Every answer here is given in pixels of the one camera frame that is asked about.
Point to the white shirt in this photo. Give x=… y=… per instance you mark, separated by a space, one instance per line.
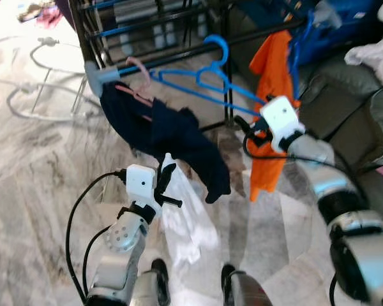
x=191 y=223

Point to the blue plastic hanger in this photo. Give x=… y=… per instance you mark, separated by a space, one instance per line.
x=225 y=51
x=299 y=57

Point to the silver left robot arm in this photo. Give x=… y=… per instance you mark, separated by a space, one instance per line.
x=124 y=236

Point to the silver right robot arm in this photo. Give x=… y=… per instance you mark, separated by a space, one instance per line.
x=364 y=255

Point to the pink plastic hanger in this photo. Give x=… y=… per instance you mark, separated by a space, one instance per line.
x=147 y=73

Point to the navy blue garment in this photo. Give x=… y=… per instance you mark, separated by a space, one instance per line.
x=172 y=134

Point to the orange t-shirt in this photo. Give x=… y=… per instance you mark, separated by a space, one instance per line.
x=271 y=70

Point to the grey green sofa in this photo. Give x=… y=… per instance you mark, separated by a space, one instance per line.
x=345 y=108

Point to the silver right robot leg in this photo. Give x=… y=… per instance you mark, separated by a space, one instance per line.
x=246 y=290

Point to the black metal drying rack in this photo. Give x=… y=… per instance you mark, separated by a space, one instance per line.
x=96 y=75

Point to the dark blue plastic crate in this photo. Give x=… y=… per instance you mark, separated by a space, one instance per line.
x=345 y=32

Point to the white cloth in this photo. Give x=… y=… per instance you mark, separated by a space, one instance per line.
x=376 y=57

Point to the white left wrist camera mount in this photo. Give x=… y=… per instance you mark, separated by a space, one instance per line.
x=140 y=182

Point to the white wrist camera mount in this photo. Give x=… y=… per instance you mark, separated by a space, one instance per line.
x=140 y=182
x=281 y=118

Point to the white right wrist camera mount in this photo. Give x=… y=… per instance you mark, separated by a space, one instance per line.
x=281 y=118

